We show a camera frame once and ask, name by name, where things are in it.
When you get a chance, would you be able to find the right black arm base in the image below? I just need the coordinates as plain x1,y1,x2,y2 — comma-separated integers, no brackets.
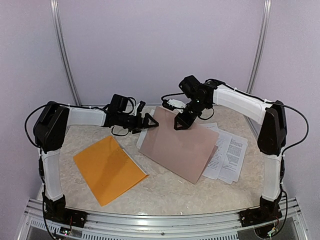
238,194,283,227

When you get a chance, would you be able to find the white printed sheet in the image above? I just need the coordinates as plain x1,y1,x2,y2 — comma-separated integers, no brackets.
136,129,148,149
204,122,218,130
202,127,232,180

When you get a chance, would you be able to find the left aluminium frame post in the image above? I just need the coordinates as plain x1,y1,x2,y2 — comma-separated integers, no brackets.
50,0,82,106

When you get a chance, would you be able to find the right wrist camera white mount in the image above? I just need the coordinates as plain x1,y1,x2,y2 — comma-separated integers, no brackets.
162,99,186,113

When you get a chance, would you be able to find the pink-brown file folder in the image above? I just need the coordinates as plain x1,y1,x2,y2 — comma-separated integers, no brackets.
139,106,219,184

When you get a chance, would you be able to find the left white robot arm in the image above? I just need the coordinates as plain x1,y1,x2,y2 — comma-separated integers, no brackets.
33,94,159,223

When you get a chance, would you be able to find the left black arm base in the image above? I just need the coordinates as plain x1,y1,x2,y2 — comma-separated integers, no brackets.
43,194,88,228

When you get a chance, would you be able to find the orange folder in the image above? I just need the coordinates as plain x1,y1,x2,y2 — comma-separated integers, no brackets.
73,136,149,207

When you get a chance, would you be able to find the white printed sheet dense text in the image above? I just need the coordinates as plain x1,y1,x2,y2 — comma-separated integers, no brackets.
218,133,248,185

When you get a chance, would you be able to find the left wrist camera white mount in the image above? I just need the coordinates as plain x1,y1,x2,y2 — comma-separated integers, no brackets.
133,100,146,116

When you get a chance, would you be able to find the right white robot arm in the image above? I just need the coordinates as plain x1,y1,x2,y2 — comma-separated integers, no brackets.
168,75,287,222

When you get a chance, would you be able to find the aluminium frame post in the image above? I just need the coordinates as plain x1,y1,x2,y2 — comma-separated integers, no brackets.
246,0,272,94
50,0,82,106

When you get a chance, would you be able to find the white printed sheet back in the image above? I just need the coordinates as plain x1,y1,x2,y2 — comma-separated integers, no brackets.
204,122,218,130

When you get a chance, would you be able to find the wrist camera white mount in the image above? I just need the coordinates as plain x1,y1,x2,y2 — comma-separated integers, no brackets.
133,100,146,116
162,99,186,113

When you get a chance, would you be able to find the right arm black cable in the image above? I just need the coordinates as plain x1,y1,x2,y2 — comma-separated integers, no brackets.
160,84,309,153

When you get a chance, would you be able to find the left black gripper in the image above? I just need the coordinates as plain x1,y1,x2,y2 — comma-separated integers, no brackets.
118,112,159,134

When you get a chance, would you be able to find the right aluminium frame post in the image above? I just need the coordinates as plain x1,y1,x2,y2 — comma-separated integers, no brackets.
246,0,272,94

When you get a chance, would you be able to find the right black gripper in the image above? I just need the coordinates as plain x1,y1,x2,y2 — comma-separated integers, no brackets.
174,97,210,130

